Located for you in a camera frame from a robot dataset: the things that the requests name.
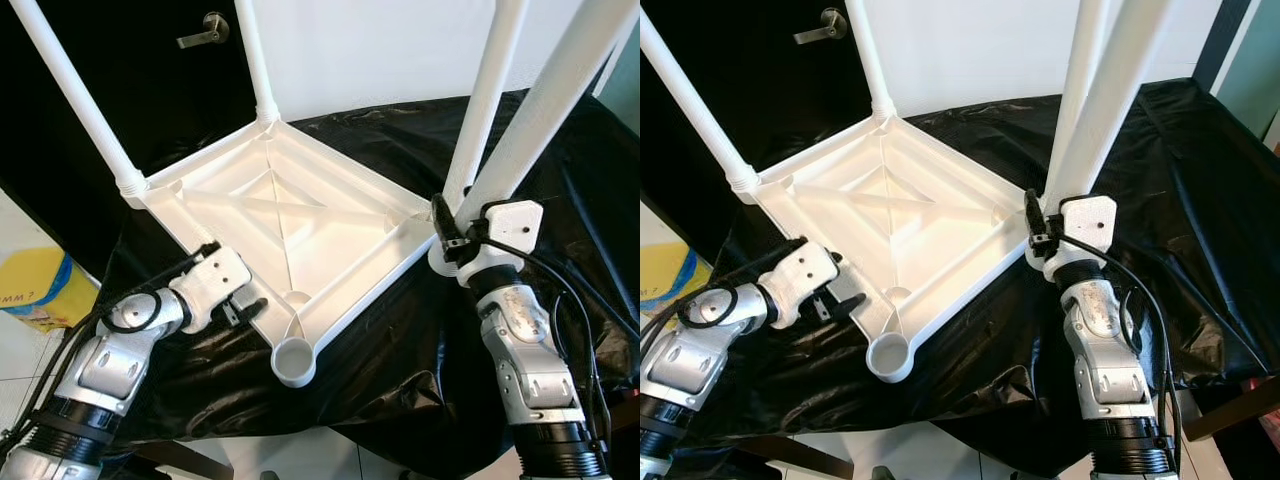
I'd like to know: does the white plastic table top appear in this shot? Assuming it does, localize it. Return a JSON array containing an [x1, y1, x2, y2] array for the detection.
[[118, 108, 476, 389], [738, 105, 1076, 386]]

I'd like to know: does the white plastic table leg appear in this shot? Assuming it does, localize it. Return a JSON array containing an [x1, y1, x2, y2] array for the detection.
[[1040, 0, 1113, 201], [235, 0, 283, 123], [640, 10, 763, 198], [455, 0, 641, 233], [845, 0, 898, 119], [8, 0, 149, 198], [1045, 0, 1176, 216], [440, 0, 531, 213]]

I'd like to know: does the black shiny tablecloth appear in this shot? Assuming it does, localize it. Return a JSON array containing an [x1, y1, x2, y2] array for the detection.
[[95, 90, 641, 480], [640, 78, 1280, 480]]

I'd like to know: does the brown wooden table brace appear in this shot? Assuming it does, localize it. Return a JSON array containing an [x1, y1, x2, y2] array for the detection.
[[130, 440, 211, 480], [1185, 380, 1280, 441], [735, 435, 851, 480]]

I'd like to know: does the yellow bag with blue band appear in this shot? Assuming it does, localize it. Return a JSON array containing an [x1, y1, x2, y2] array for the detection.
[[640, 240, 716, 326], [0, 245, 101, 331]]

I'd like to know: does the black door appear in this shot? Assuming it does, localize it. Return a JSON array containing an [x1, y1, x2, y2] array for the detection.
[[640, 0, 881, 271], [0, 0, 266, 281]]

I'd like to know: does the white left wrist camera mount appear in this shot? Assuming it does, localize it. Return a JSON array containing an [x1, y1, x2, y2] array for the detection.
[[170, 245, 253, 333], [757, 240, 841, 329]]

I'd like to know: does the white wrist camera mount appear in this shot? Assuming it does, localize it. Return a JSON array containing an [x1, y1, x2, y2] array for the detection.
[[455, 200, 546, 286], [170, 245, 253, 333], [1040, 193, 1118, 283], [757, 240, 841, 329]]

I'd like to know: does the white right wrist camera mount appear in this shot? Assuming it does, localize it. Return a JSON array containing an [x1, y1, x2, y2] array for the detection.
[[455, 200, 546, 286], [1040, 193, 1118, 283]]

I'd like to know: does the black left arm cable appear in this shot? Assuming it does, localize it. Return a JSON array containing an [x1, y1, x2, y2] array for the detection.
[[640, 238, 809, 351], [0, 240, 221, 451]]

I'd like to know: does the dark grey door frame post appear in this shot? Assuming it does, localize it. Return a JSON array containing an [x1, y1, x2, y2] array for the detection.
[[590, 15, 641, 101], [1195, 0, 1256, 91]]

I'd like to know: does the metal lever door handle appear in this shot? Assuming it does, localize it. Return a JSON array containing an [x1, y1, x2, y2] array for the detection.
[[794, 8, 849, 46], [177, 12, 230, 50]]

